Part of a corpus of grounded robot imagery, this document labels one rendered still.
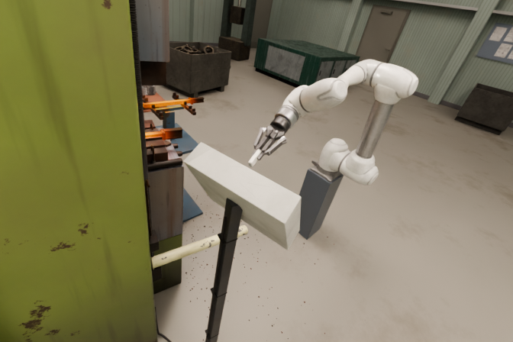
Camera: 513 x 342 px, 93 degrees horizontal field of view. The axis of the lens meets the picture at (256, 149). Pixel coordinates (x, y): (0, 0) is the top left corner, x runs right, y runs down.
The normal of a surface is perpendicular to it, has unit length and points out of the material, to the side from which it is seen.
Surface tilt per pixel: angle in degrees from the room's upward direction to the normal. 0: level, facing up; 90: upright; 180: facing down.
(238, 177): 30
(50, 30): 90
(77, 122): 90
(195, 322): 0
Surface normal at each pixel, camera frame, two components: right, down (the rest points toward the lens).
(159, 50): 0.51, 0.51
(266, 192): -0.13, -0.56
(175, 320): 0.17, -0.85
